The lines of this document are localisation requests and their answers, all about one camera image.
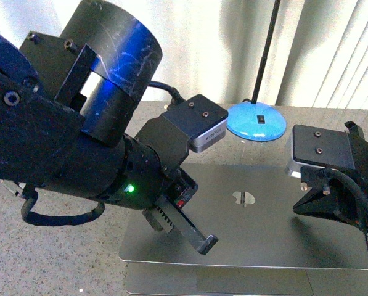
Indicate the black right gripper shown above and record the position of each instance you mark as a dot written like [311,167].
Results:
[339,195]

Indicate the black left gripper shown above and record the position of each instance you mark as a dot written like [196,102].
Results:
[152,169]

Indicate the grey laptop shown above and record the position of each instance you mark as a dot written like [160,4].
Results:
[263,248]

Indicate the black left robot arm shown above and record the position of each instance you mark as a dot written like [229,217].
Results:
[83,125]

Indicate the blue desk lamp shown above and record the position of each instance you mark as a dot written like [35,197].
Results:
[252,120]

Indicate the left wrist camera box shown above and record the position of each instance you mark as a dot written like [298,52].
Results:
[201,119]

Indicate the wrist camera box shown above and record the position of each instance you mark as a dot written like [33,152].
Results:
[317,147]
[201,119]

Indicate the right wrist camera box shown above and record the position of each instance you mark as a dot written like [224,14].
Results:
[317,147]

